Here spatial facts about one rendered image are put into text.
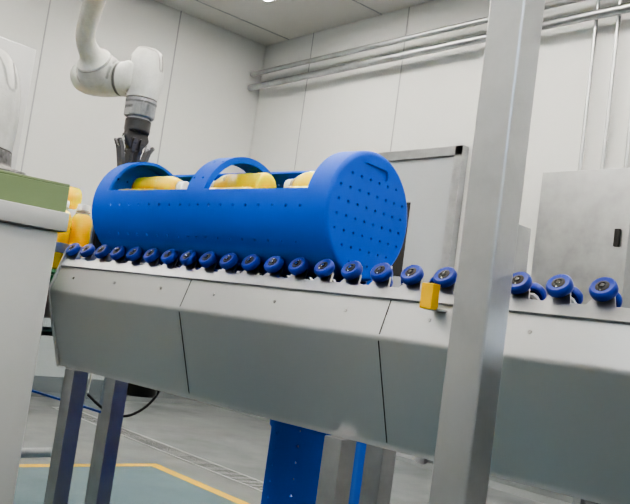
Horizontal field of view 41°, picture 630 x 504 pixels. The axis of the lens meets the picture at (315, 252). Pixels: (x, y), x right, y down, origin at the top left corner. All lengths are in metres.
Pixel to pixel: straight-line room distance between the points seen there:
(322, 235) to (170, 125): 5.79
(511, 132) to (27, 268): 0.99
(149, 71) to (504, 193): 1.48
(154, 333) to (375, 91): 4.91
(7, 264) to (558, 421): 1.07
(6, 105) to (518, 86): 1.05
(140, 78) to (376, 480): 1.32
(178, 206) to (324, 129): 5.13
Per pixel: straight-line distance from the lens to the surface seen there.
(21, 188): 1.75
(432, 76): 6.40
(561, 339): 1.40
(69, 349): 2.47
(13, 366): 1.76
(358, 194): 1.78
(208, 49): 7.77
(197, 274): 2.00
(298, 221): 1.76
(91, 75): 2.54
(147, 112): 2.47
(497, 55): 1.28
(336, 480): 1.70
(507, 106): 1.25
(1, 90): 1.84
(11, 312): 1.75
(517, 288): 1.45
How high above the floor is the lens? 0.84
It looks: 5 degrees up
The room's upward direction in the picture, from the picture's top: 8 degrees clockwise
